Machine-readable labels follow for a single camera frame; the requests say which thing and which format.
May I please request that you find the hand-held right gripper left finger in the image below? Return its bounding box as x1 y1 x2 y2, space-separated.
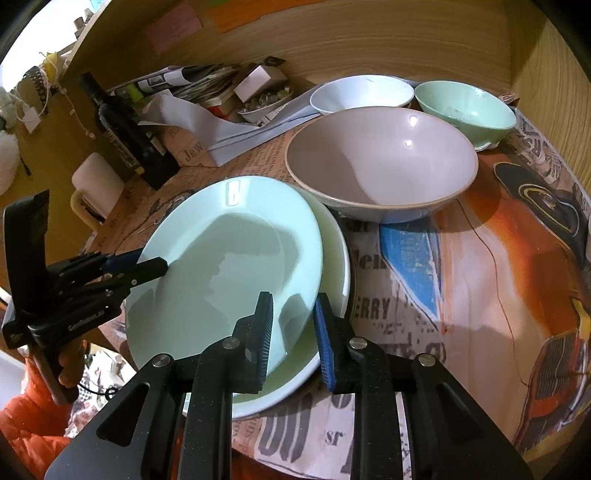
44 292 275 480

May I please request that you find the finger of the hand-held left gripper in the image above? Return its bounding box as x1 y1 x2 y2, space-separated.
48 250 144 278
55 257 169 301

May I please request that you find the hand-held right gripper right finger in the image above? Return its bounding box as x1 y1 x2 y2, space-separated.
313 293 532 480

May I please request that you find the mint green plate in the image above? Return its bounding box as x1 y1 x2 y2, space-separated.
124 175 324 374

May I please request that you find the white plate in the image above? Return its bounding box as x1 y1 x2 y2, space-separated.
226 185 352 421

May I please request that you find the mauve bowl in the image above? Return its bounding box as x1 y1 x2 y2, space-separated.
285 106 479 224

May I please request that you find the white bowl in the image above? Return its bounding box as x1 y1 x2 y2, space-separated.
309 75 415 116

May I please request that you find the mint green bowl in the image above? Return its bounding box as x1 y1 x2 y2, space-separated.
414 80 518 148

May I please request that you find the person's left forearm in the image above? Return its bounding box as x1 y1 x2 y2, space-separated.
0 355 93 480

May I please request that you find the person's left hand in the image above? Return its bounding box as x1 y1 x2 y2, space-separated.
58 339 90 391

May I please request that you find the cream white mug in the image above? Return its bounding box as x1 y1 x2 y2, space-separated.
70 154 125 227

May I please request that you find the floral patterned cloth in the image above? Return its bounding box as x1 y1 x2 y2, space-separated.
69 344 139 439

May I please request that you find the dark glass bottle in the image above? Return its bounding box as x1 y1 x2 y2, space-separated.
81 73 178 190

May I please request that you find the white fluffy puff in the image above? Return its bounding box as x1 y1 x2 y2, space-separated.
0 131 21 195

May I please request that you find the white paper sheet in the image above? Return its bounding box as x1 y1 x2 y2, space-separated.
139 90 324 167

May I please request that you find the white paper tag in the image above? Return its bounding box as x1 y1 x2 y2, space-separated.
21 106 44 134

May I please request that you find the newspaper print tablecloth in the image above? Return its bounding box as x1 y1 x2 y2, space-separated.
85 92 591 480

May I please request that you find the white fluffy headband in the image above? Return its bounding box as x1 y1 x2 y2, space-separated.
0 88 14 130

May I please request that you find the stack of folded newspapers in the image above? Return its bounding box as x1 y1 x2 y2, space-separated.
124 58 287 116

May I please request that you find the dark dotted headband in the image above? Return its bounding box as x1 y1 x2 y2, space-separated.
21 67 51 100

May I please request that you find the small dish of shells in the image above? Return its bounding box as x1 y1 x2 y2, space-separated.
238 88 296 124

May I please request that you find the yellow hair accessory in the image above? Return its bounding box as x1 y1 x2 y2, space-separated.
41 50 70 77

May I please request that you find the small white box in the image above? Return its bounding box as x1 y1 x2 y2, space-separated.
234 65 288 102

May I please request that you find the pink sticky note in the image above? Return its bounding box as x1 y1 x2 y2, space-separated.
147 1 204 54

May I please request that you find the orange sticky note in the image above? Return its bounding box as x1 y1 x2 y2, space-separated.
203 0 264 33

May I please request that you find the beaded string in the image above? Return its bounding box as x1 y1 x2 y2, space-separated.
60 83 98 139

